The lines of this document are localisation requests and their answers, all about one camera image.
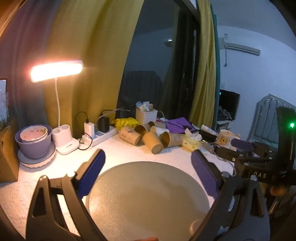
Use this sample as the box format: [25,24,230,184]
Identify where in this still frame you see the yellow curtain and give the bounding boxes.
[189,0,217,127]
[43,0,146,139]

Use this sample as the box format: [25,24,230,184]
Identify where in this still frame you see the white air conditioner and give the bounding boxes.
[223,42,260,56]

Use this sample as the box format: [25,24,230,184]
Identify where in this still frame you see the white tube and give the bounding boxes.
[200,124,219,137]

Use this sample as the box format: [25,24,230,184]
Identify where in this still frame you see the black monitor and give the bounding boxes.
[218,89,240,121]

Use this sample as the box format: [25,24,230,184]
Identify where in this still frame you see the white round saucer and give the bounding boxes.
[18,141,57,168]

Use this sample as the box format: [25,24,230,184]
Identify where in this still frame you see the yellow cloth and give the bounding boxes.
[111,117,140,130]

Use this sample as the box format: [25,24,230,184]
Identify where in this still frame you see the white paper cup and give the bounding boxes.
[150,126,171,138]

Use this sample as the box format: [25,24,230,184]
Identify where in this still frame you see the white desk lamp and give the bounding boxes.
[31,60,84,155]

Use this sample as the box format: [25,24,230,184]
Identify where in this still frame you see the black charger cable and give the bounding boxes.
[74,112,93,151]

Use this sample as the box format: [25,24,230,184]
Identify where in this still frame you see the brown paper cup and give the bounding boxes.
[148,120,166,129]
[119,126,142,146]
[142,131,164,155]
[134,124,151,137]
[161,132,185,148]

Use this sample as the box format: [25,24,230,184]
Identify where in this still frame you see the small white round object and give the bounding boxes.
[189,219,204,235]

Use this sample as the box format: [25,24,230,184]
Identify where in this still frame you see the grey radiator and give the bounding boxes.
[246,93,292,149]

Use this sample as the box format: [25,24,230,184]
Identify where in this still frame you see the white power strip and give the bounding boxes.
[80,126,119,147]

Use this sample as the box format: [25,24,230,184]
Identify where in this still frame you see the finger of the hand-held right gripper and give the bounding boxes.
[215,147,249,165]
[231,138,278,161]

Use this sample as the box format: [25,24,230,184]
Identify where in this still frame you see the white mug with yellow print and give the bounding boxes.
[216,129,237,150]

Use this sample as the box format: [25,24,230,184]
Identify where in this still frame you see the white woven basket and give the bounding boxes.
[135,108,158,125]

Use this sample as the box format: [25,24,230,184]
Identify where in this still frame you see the purple plastic pot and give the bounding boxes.
[14,125,52,160]

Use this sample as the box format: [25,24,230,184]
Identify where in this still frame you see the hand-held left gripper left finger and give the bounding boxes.
[25,148,106,241]

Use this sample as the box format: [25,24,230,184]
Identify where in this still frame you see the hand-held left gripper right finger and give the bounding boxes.
[191,149,271,241]

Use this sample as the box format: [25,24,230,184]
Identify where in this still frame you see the purple cloth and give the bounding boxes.
[165,117,196,133]

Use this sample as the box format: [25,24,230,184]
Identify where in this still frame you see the white power cable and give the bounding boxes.
[95,108,137,127]

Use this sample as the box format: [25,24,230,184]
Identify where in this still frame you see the black power adapter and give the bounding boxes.
[99,116,110,133]

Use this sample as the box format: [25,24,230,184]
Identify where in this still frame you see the white charger plug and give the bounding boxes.
[84,122,96,137]

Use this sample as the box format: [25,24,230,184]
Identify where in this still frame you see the grey round tray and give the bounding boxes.
[85,161,220,241]

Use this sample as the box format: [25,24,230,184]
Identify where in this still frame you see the white inner bowl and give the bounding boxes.
[20,126,48,143]

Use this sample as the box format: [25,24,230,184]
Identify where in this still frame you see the brown cardboard box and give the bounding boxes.
[0,120,20,182]

